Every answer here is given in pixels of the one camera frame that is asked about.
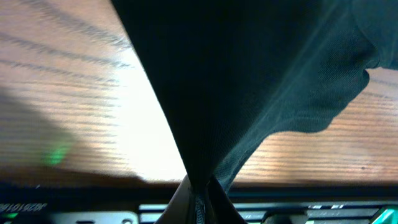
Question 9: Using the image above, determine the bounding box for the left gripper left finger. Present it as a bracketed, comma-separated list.
[155, 175, 196, 224]

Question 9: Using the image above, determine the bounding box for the black t-shirt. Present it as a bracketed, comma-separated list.
[111, 0, 398, 194]

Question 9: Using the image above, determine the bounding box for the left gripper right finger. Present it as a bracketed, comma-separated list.
[205, 177, 246, 224]

